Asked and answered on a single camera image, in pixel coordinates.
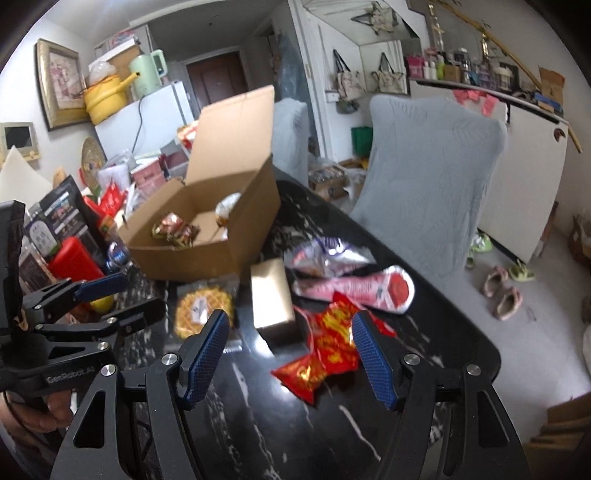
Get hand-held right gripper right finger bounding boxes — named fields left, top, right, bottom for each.
left=352, top=310, right=532, bottom=480

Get green bin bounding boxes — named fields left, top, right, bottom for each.
left=351, top=126, right=374, bottom=160

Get white cabinet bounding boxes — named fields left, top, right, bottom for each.
left=409, top=78, right=570, bottom=264

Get black printed box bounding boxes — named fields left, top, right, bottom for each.
left=23, top=175, right=107, bottom=278

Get person's left hand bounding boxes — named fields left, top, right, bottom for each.
left=0, top=390, right=80, bottom=437

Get small open cardboard box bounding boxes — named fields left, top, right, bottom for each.
left=538, top=67, right=566, bottom=112

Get green electric kettle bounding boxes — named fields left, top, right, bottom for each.
left=128, top=49, right=168, bottom=90

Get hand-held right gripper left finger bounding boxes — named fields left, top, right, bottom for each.
left=48, top=309, right=230, bottom=480

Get brown door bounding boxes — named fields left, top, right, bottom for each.
left=186, top=51, right=247, bottom=106

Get pink cone-shaped snack packet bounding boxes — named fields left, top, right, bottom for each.
left=293, top=264, right=415, bottom=315

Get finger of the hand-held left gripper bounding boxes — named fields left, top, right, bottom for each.
left=21, top=271, right=130, bottom=324
left=34, top=298, right=167, bottom=344

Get clear waffle packet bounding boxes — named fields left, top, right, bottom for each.
left=174, top=282, right=236, bottom=342

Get round woven plate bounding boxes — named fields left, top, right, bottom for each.
left=81, top=137, right=109, bottom=190

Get pink cloth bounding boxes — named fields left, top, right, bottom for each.
left=452, top=89, right=499, bottom=116

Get yellow pot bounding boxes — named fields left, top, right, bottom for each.
left=83, top=74, right=137, bottom=125

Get silver purple snack bag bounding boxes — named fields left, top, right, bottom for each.
left=291, top=236, right=372, bottom=278

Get pink gift box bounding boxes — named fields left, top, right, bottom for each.
left=131, top=159, right=167, bottom=192

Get beige tote bag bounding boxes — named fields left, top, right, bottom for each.
left=333, top=48, right=366, bottom=100

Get wooden planks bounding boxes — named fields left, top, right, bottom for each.
left=526, top=392, right=591, bottom=462

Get red plastic box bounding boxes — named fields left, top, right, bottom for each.
left=47, top=237, right=105, bottom=282

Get white refrigerator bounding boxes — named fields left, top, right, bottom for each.
left=95, top=80, right=195, bottom=160

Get clear water bottle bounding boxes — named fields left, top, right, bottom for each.
left=104, top=240, right=132, bottom=273

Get grey leaf-pattern chair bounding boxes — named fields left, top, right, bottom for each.
left=348, top=95, right=509, bottom=282
left=272, top=98, right=311, bottom=185

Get bubble wrap roll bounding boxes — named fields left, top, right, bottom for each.
left=277, top=32, right=310, bottom=100

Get gold framed picture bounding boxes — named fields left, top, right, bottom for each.
left=36, top=38, right=88, bottom=132

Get cardboard box of jars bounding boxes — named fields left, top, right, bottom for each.
left=308, top=166, right=347, bottom=199

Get bamboo pole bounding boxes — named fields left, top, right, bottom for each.
left=438, top=0, right=583, bottom=153

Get red snack bag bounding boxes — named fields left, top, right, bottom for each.
left=99, top=182, right=127, bottom=217

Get gold paper box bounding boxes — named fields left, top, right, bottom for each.
left=250, top=257, right=308, bottom=349

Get pink slipper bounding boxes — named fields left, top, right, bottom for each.
left=494, top=286, right=525, bottom=320
left=482, top=265, right=509, bottom=296

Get star-shaped hanging decoration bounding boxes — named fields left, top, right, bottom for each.
left=351, top=2, right=402, bottom=35

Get brown floor cardboard box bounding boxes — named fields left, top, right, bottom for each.
left=568, top=215, right=591, bottom=264

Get large red snack packet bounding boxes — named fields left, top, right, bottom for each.
left=271, top=292, right=398, bottom=407

